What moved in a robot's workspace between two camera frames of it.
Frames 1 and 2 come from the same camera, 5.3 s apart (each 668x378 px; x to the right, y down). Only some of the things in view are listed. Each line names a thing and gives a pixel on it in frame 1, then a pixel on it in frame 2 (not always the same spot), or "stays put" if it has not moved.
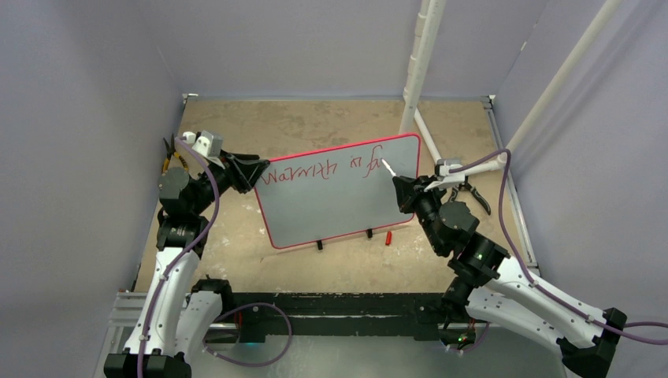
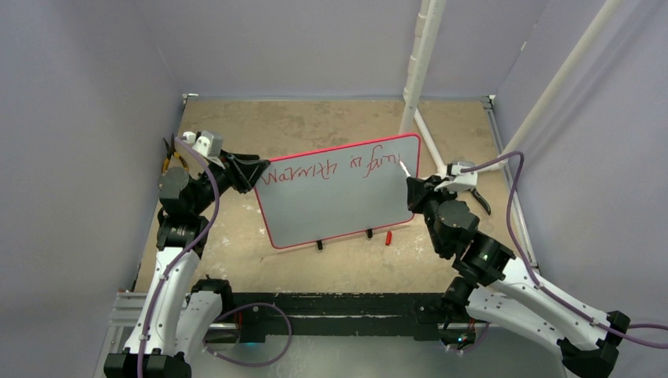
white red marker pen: [390, 168] -> [406, 172]
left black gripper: [246, 170] stays put
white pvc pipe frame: [424, 32] stays put
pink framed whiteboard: [320, 198] stays put
